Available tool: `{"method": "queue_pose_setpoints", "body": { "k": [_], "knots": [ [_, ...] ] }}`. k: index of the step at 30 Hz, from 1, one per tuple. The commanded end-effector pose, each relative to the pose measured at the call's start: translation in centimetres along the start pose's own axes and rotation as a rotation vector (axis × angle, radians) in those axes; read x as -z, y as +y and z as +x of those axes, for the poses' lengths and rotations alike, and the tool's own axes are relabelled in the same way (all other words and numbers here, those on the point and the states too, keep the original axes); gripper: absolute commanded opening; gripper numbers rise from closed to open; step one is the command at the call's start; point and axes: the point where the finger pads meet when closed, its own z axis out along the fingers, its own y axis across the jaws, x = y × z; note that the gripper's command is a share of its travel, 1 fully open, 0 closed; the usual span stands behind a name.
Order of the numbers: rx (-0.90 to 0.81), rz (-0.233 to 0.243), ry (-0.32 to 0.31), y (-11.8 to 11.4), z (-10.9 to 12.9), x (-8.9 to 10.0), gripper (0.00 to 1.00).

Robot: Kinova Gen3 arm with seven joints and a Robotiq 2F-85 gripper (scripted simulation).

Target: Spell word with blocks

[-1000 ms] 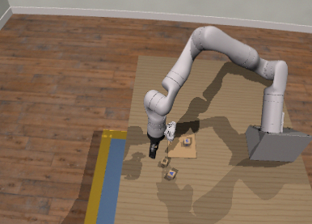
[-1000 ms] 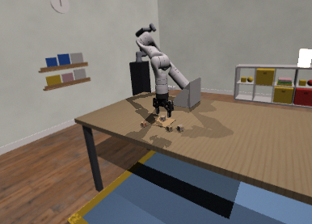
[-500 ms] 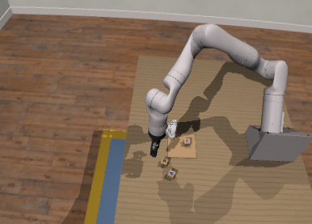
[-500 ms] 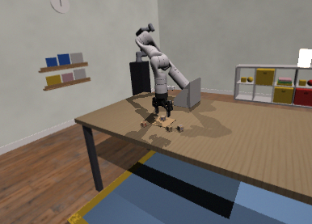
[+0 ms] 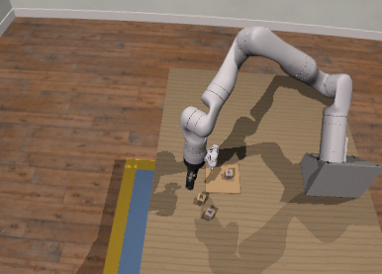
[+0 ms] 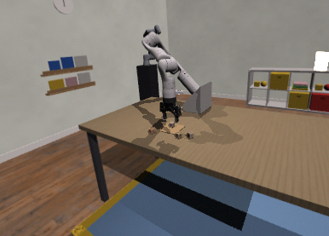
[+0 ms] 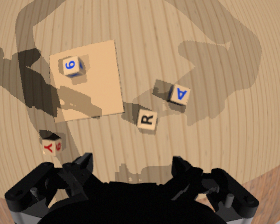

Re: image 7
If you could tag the tan block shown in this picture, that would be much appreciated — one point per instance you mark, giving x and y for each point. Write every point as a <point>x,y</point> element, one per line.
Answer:
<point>51,146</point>
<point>146,119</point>
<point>73,67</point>
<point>178,95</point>

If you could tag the tan square mat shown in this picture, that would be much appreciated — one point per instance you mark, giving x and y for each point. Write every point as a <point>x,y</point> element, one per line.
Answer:
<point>95,93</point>

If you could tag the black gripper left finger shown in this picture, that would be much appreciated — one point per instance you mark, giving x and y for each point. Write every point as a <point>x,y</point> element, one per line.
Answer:
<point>28,200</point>

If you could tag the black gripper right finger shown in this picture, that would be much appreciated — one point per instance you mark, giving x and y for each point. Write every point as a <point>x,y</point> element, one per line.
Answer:
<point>235,204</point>

